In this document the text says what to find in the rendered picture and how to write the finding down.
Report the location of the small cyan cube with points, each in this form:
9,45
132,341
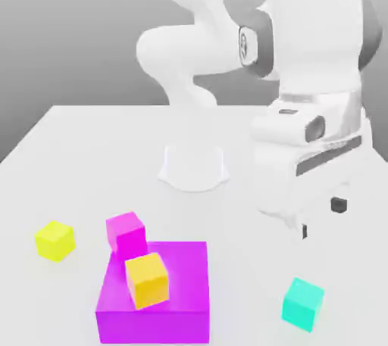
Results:
301,306

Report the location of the large purple box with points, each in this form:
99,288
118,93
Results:
188,306

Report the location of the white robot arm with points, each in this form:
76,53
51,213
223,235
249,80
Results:
318,34

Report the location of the small magenta cube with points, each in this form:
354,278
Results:
128,237

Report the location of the small orange cube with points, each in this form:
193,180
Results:
148,282

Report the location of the small yellow cube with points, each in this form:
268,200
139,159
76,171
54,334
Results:
54,241

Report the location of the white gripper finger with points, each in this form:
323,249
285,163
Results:
339,204
298,228

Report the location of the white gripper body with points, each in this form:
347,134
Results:
315,182

